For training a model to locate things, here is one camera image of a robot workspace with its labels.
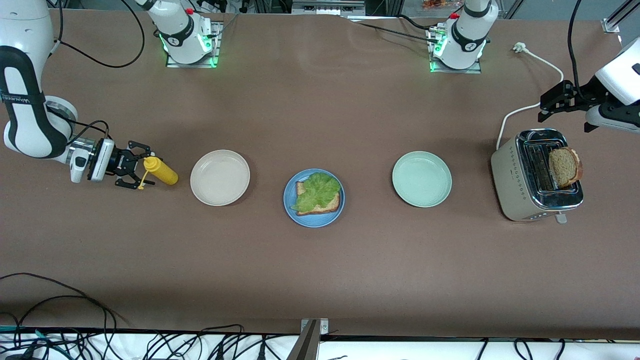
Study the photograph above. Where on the aluminium frame corner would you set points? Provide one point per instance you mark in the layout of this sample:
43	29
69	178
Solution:
611	25

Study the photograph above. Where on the blue plate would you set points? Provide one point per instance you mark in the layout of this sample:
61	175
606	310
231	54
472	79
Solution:
314	222

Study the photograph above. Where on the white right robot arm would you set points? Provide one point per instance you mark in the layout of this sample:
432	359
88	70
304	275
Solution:
22	125

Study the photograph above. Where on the yellow mustard squeeze bottle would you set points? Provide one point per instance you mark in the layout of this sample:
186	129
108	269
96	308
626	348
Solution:
165	173

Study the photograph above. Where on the beige and chrome toaster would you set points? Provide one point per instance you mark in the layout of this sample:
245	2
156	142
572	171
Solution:
510	185

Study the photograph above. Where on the brown toast bread slice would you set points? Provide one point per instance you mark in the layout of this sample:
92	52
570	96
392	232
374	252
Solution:
327	209
565	167

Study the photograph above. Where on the orange snack bag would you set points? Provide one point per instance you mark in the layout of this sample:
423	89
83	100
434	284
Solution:
440	4

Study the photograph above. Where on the silver table edge bracket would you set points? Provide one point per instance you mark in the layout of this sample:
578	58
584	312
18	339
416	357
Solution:
324	327

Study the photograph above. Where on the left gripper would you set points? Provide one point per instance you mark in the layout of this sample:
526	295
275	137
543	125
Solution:
581	96

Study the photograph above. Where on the grey metal box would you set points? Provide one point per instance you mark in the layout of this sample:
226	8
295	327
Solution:
327	7

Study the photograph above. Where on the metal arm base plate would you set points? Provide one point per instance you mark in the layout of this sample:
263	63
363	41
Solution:
217	55
455	71

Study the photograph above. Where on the beige plate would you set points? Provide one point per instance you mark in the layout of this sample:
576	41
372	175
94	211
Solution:
220	177

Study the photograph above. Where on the green lettuce leaf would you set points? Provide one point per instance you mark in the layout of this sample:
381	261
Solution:
317	190

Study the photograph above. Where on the green plate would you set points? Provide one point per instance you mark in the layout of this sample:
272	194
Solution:
422	179

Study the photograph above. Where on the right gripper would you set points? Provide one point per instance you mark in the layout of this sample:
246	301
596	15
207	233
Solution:
120	162

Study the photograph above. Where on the dark aluminium profile post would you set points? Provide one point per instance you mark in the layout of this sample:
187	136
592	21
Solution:
306	347

